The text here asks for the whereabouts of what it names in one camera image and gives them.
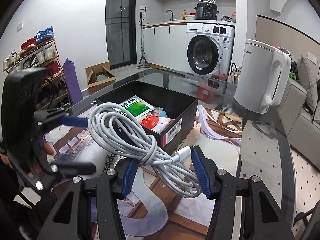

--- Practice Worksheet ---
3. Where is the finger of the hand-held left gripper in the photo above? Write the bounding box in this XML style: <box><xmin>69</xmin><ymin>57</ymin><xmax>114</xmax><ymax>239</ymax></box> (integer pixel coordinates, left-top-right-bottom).
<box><xmin>33</xmin><ymin>109</ymin><xmax>90</xmax><ymax>130</ymax></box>
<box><xmin>51</xmin><ymin>162</ymin><xmax>97</xmax><ymax>178</ymax></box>

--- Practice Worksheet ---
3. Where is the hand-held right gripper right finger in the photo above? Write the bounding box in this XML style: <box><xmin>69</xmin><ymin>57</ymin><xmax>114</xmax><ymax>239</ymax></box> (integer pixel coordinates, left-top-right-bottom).
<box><xmin>190</xmin><ymin>145</ymin><xmax>290</xmax><ymax>240</ymax></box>

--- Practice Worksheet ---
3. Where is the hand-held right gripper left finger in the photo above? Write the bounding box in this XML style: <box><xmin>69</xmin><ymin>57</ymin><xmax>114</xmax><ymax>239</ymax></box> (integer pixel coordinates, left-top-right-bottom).
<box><xmin>37</xmin><ymin>159</ymin><xmax>140</xmax><ymax>240</ymax></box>

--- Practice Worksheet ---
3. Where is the white cable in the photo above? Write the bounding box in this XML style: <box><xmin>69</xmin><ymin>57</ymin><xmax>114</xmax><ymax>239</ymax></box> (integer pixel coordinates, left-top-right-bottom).
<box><xmin>88</xmin><ymin>102</ymin><xmax>203</xmax><ymax>200</ymax></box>

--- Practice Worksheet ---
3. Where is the black cardboard box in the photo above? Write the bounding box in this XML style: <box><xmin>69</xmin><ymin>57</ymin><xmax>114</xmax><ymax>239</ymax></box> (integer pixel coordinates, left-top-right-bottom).
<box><xmin>95</xmin><ymin>80</ymin><xmax>199</xmax><ymax>155</ymax></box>

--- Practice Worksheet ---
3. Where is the red and white plastic bag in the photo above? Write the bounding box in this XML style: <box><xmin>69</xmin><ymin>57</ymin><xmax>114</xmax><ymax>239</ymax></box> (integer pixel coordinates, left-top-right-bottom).
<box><xmin>137</xmin><ymin>114</ymin><xmax>175</xmax><ymax>133</ymax></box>

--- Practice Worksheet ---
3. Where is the green and white packet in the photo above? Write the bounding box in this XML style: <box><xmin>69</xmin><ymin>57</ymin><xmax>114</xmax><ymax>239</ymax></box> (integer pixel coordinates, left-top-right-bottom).
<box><xmin>112</xmin><ymin>95</ymin><xmax>155</xmax><ymax>120</ymax></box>

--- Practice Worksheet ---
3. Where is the person's left hand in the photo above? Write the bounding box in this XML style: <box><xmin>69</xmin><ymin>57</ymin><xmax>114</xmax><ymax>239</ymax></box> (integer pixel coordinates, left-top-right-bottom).
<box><xmin>24</xmin><ymin>140</ymin><xmax>54</xmax><ymax>179</ymax></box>

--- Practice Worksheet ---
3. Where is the white foam wrap pouch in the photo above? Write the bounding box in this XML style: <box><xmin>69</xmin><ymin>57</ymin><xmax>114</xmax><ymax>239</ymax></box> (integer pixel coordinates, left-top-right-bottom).
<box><xmin>54</xmin><ymin>142</ymin><xmax>123</xmax><ymax>178</ymax></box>

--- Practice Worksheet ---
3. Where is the printed table mat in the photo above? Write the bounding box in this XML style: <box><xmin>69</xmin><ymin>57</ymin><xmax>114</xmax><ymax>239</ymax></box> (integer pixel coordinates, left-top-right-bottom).
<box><xmin>45</xmin><ymin>102</ymin><xmax>244</xmax><ymax>240</ymax></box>

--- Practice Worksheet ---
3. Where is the purple yoga mat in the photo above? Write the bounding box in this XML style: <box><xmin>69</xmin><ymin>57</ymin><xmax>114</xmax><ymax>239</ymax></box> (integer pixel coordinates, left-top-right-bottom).
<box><xmin>62</xmin><ymin>58</ymin><xmax>83</xmax><ymax>104</ymax></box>

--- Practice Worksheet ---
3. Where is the brown cardboard box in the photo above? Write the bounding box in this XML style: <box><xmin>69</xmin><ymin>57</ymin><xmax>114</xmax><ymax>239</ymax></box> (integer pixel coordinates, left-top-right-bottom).
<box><xmin>85</xmin><ymin>61</ymin><xmax>117</xmax><ymax>95</ymax></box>

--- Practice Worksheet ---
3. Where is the shoe rack with shoes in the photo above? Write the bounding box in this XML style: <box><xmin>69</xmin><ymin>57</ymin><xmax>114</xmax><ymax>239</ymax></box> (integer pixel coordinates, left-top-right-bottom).
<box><xmin>2</xmin><ymin>26</ymin><xmax>72</xmax><ymax>110</ymax></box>

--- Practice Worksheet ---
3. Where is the wooden shoe rack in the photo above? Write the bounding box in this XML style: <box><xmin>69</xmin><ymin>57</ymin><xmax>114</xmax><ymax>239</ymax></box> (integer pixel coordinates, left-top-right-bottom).
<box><xmin>4</xmin><ymin>37</ymin><xmax>71</xmax><ymax>111</ymax></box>

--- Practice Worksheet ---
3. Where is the mop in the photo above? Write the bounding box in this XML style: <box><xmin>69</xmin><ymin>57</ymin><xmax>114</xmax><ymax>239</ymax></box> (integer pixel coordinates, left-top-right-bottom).
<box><xmin>137</xmin><ymin>11</ymin><xmax>152</xmax><ymax>70</ymax></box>

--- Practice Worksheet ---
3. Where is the dark glass door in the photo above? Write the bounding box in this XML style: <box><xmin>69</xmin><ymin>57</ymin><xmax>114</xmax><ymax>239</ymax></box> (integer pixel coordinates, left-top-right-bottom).
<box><xmin>105</xmin><ymin>0</ymin><xmax>137</xmax><ymax>70</ymax></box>

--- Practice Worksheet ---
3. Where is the wicker basket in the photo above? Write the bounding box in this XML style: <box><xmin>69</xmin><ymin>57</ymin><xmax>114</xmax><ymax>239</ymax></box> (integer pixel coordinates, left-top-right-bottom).
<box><xmin>229</xmin><ymin>62</ymin><xmax>243</xmax><ymax>84</ymax></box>

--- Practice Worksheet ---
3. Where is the white electric kettle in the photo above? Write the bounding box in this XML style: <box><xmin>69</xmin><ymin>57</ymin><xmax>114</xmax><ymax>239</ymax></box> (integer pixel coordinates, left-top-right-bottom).
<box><xmin>234</xmin><ymin>39</ymin><xmax>292</xmax><ymax>114</ymax></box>

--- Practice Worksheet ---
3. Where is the white base cabinet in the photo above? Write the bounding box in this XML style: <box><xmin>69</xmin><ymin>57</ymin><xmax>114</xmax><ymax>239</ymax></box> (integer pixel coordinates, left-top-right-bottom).
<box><xmin>143</xmin><ymin>25</ymin><xmax>188</xmax><ymax>69</ymax></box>

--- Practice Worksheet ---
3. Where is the grey sofa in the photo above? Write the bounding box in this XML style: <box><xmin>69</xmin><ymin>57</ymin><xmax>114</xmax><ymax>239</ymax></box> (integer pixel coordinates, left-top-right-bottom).
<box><xmin>280</xmin><ymin>55</ymin><xmax>320</xmax><ymax>161</ymax></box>

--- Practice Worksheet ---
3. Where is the grey pillow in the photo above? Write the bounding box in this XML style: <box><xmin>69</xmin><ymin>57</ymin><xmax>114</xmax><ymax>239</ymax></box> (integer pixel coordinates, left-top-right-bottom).
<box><xmin>299</xmin><ymin>55</ymin><xmax>320</xmax><ymax>123</ymax></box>

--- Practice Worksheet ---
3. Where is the white washing machine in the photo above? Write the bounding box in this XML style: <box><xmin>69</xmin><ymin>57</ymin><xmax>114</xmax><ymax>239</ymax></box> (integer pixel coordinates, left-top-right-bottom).
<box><xmin>186</xmin><ymin>23</ymin><xmax>235</xmax><ymax>75</ymax></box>

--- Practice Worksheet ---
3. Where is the black pressure cooker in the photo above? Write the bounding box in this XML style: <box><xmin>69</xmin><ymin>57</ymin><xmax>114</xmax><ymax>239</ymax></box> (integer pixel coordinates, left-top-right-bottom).
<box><xmin>194</xmin><ymin>2</ymin><xmax>220</xmax><ymax>20</ymax></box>

